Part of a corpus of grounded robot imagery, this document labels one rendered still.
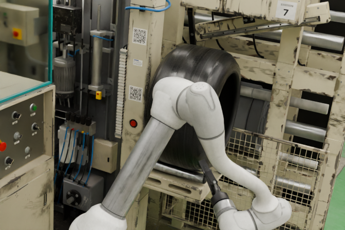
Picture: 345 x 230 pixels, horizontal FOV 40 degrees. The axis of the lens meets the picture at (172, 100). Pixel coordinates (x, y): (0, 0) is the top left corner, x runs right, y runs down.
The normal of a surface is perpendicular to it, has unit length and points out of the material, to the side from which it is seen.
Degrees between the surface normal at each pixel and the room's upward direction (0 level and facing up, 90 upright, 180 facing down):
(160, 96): 63
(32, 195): 90
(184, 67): 37
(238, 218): 23
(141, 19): 90
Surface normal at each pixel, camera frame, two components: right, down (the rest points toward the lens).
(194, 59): -0.09, -0.73
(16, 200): 0.91, 0.22
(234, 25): -0.41, 0.27
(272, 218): 0.22, 0.29
